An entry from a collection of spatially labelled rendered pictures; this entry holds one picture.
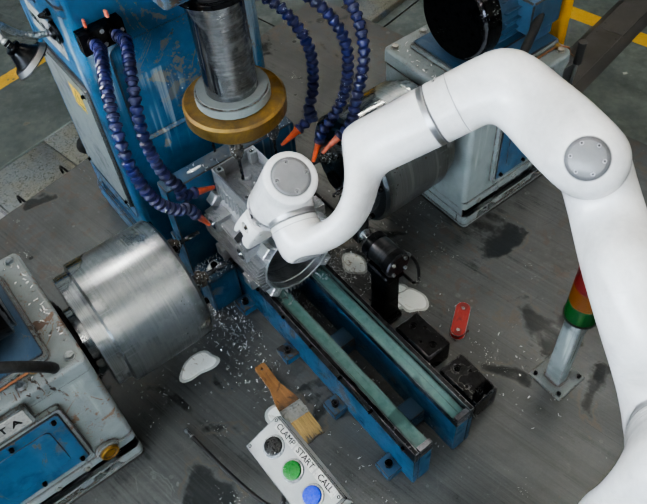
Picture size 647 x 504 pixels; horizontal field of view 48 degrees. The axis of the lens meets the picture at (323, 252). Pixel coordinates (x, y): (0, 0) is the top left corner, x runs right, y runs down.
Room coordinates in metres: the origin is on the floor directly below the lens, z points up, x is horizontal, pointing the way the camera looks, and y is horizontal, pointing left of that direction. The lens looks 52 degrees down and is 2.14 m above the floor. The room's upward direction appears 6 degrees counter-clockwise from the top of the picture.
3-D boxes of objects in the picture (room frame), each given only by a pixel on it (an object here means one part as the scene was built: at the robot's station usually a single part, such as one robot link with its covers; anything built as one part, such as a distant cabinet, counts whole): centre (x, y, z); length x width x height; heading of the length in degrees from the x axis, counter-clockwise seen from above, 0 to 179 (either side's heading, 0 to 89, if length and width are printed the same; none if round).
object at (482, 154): (1.29, -0.39, 0.99); 0.35 x 0.31 x 0.37; 123
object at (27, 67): (1.02, 0.43, 1.46); 0.18 x 0.11 x 0.13; 33
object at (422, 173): (1.14, -0.17, 1.04); 0.41 x 0.25 x 0.25; 123
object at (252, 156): (0.99, 0.13, 1.11); 0.12 x 0.11 x 0.07; 34
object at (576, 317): (0.67, -0.44, 1.05); 0.06 x 0.06 x 0.04
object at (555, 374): (0.67, -0.44, 1.01); 0.08 x 0.08 x 0.42; 33
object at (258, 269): (0.96, 0.10, 1.02); 0.20 x 0.19 x 0.19; 34
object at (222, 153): (1.09, 0.19, 0.97); 0.30 x 0.11 x 0.34; 123
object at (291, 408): (0.68, 0.11, 0.80); 0.21 x 0.05 x 0.01; 31
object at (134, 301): (0.77, 0.40, 1.04); 0.37 x 0.25 x 0.25; 123
